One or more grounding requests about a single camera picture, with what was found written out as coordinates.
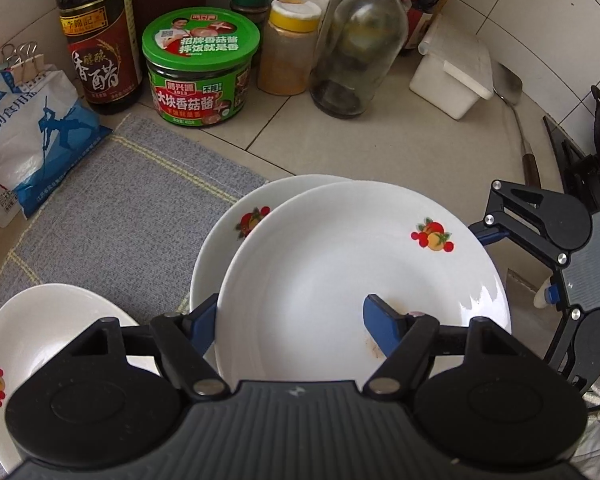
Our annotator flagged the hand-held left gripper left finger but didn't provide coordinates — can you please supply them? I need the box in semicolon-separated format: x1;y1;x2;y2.
67;294;231;401

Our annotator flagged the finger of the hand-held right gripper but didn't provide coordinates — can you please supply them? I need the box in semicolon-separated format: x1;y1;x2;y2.
535;270;583;378
469;180;569;267

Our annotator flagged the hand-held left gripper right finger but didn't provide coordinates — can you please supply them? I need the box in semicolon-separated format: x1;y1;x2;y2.
362;295;513;397

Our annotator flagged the white fruit-print plate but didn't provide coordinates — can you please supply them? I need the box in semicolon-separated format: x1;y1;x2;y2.
190;174;353;361
0;284;161;476
215;181;512;386

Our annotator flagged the grey checked cloth mat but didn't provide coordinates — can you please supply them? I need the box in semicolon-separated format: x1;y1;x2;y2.
0;112;271;480

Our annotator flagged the white plastic seasoning box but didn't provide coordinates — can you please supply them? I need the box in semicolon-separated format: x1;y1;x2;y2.
409;20;495;121

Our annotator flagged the clear glass bottle red cap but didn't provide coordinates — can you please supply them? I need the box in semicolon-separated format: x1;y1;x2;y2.
309;0;410;120

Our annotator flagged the green-lid mushroom sauce jar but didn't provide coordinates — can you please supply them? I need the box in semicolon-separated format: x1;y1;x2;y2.
141;9;262;131

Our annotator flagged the red label sauce bottle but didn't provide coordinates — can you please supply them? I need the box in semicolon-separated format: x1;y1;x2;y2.
402;0;453;51

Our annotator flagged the blue and white salt bag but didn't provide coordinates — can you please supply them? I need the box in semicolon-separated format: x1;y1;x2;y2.
0;65;113;228

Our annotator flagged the yellow spice jar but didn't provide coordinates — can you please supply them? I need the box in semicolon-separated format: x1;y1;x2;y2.
257;0;322;96

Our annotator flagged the dark vinegar bottle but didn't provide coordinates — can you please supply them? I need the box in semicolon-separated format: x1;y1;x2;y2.
55;0;143;116

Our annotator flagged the metal binder clip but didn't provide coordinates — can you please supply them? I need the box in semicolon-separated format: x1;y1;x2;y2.
20;41;47;82
0;44;25;85

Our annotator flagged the metal spatula wooden handle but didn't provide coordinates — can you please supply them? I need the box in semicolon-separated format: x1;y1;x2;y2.
492;62;543;188

